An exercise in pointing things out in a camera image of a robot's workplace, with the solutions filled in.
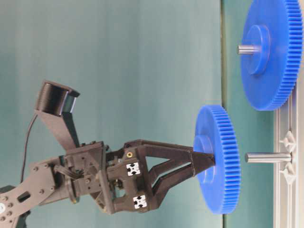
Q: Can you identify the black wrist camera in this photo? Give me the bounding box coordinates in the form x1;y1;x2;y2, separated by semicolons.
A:
35;80;80;151

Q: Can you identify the steel shaft through large gear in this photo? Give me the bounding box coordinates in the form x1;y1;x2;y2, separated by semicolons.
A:
237;45;261;55

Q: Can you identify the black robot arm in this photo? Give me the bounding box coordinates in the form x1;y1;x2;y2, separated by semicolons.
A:
0;140;215;228

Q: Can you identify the small blue gear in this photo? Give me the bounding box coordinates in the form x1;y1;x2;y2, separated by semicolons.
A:
193;105;241;214

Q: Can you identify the bare steel shaft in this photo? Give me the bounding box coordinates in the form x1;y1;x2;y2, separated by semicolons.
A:
245;153;292;163

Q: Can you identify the black camera cable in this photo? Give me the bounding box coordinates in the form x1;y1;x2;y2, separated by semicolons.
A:
19;113;39;184

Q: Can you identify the aluminium extrusion rail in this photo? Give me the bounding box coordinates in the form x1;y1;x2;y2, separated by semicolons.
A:
274;88;304;228

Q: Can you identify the large blue gear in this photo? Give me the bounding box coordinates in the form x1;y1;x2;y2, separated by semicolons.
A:
240;0;304;111

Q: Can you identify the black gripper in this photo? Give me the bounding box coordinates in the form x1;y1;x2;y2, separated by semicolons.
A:
63;140;215;214

